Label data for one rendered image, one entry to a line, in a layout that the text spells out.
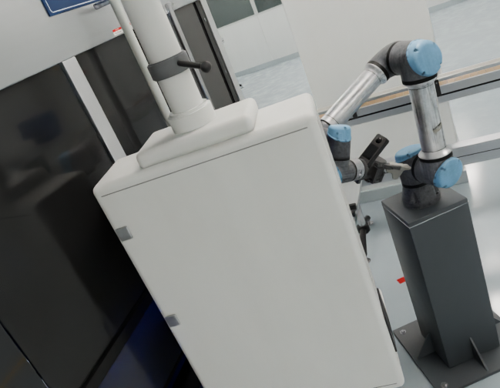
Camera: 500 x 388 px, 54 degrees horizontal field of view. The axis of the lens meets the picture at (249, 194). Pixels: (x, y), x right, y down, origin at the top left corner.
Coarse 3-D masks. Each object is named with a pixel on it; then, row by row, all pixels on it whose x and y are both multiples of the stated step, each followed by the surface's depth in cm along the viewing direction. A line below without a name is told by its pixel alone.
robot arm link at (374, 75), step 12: (384, 48) 171; (372, 60) 173; (384, 60) 170; (372, 72) 171; (384, 72) 171; (360, 84) 171; (372, 84) 171; (348, 96) 170; (360, 96) 170; (336, 108) 170; (348, 108) 169; (324, 120) 169; (336, 120) 169
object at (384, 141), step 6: (378, 138) 168; (384, 138) 167; (372, 144) 169; (378, 144) 167; (384, 144) 167; (366, 150) 169; (372, 150) 168; (378, 150) 167; (360, 156) 170; (366, 156) 169; (372, 156) 167; (366, 162) 168; (372, 162) 169
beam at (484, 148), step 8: (488, 136) 276; (496, 136) 273; (448, 144) 286; (456, 144) 282; (464, 144) 279; (472, 144) 275; (480, 144) 274; (488, 144) 273; (496, 144) 272; (456, 152) 280; (464, 152) 279; (472, 152) 278; (480, 152) 277; (488, 152) 275; (496, 152) 274; (392, 160) 295; (464, 160) 281; (472, 160) 280; (480, 160) 279; (384, 176) 298; (368, 184) 304
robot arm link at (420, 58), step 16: (400, 48) 163; (416, 48) 157; (432, 48) 159; (400, 64) 164; (416, 64) 158; (432, 64) 159; (416, 80) 162; (432, 80) 162; (416, 96) 167; (432, 96) 166; (416, 112) 170; (432, 112) 168; (432, 128) 170; (432, 144) 172; (432, 160) 173; (448, 160) 172; (416, 176) 184; (432, 176) 176; (448, 176) 174
